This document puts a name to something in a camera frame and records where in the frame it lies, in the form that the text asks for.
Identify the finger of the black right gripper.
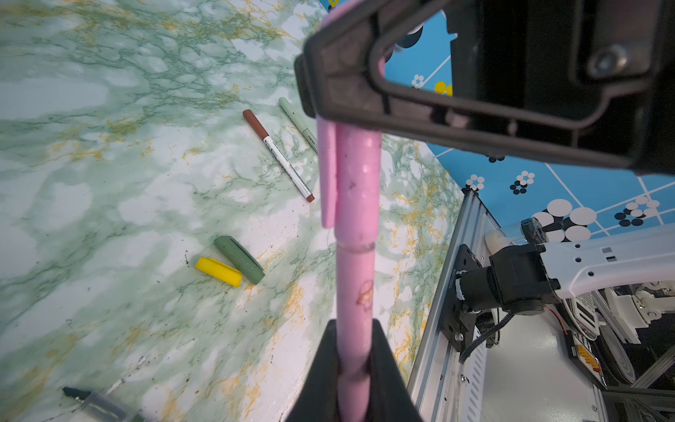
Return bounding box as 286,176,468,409
295,1,633,168

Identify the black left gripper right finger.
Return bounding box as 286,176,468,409
366,319,422,422

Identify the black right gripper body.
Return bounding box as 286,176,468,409
445,1,674,174

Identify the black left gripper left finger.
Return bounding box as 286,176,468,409
286,319,340,422

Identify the light green pen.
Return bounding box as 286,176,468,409
278,97,318,153

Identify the pink pen cap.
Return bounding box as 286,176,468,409
316,115,383,253

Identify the white marker pen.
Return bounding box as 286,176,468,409
243,109,315,203

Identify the pink pen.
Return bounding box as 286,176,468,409
336,243,374,421

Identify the yellow pen cap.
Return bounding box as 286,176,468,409
194,257,243,288

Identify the green pen cap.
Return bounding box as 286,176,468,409
214,235,265,285

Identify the dark green pen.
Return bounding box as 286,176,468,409
63,386,145,422

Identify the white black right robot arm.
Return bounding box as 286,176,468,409
295,1,674,319

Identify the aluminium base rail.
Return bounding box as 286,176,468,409
407,193,499,421

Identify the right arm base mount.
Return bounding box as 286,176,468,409
439,244,500,353

